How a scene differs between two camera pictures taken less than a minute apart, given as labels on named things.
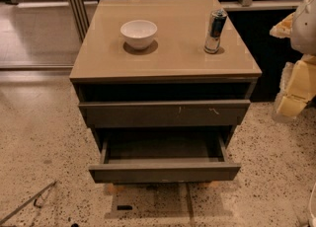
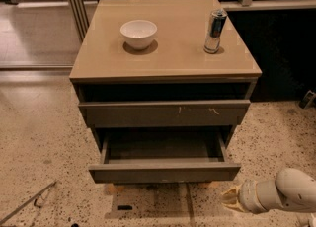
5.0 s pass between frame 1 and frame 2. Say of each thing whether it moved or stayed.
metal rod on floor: stayed
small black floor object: stayed
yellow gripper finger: moved
